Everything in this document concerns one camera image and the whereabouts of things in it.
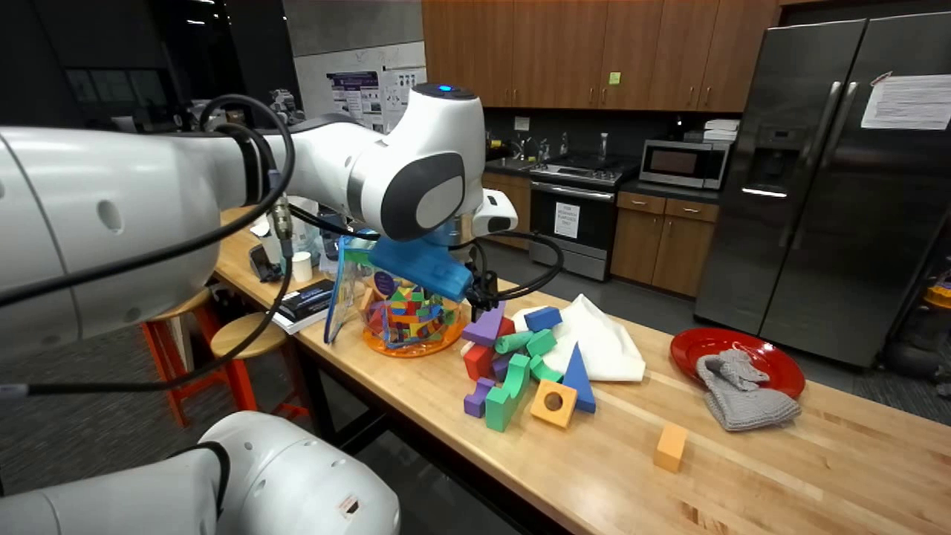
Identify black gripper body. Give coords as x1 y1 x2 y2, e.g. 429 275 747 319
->
462 246 506 315

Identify yellow wooden cube block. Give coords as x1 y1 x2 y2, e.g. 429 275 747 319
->
652 423 692 475

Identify purple foam triangle block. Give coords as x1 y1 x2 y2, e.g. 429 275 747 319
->
462 300 511 347

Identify blue foam rectangular block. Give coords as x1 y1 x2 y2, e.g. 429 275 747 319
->
521 304 566 337

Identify red foam block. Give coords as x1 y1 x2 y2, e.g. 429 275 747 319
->
462 340 499 386

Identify clear plastic toy bag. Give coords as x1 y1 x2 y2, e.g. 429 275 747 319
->
322 240 475 359

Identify small green foam block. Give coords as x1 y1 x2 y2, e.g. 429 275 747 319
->
530 355 567 386

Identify purple foam arch block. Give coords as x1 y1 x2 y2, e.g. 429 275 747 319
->
462 376 497 420

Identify yellow foam block with hole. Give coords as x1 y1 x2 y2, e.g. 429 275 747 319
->
527 377 582 431

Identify blue foam triangle block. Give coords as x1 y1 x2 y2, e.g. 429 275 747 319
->
558 342 600 417

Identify green foam cylinder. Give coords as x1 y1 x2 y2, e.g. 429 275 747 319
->
493 328 558 359

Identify stainless steel stove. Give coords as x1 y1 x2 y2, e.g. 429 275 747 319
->
527 162 640 285

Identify white paper sheet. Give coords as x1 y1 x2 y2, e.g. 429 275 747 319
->
511 292 652 386
857 71 951 135

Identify black book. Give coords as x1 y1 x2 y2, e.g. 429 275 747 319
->
274 278 341 328

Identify brown wooden lower cabinet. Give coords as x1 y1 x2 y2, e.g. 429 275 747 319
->
606 187 723 300

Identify silver microwave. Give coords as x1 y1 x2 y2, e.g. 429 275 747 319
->
636 136 737 193

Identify orange-legged wooden stool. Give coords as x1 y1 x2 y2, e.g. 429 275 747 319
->
208 309 313 426
136 285 233 431

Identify brown wooden upper cabinets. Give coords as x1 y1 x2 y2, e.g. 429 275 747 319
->
420 0 789 116

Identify red plate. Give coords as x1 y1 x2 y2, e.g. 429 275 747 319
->
667 324 808 401

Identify stack of white plates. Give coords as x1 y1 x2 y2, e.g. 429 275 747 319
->
701 116 747 147

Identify grey cloth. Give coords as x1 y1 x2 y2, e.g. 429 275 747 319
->
692 345 806 438

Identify stainless steel refrigerator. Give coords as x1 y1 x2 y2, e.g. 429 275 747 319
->
689 9 951 373

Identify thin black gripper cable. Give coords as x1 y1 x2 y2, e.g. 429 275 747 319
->
445 227 567 307

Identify white wall poster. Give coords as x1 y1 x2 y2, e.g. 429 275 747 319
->
323 67 432 135

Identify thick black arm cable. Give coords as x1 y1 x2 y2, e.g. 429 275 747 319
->
0 92 300 401

